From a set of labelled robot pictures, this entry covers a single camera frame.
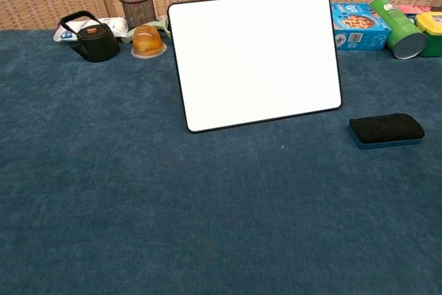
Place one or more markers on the pink biscuit box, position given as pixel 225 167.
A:
pixel 412 9

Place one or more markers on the white plastic snack bag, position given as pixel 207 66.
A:
pixel 115 25

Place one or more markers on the orange jelly cup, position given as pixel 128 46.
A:
pixel 148 41

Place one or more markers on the blue cookie box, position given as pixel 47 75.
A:
pixel 359 27

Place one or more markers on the black small object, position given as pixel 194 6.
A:
pixel 385 128

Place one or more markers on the yellow small box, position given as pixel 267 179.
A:
pixel 431 30

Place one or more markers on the white rectangular board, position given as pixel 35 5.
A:
pixel 253 60

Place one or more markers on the blue table cloth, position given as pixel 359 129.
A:
pixel 172 205

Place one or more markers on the black mesh pen holder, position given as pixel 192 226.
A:
pixel 139 10

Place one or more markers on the black teapot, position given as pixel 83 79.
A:
pixel 96 44

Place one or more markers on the green chips can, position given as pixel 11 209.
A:
pixel 397 27

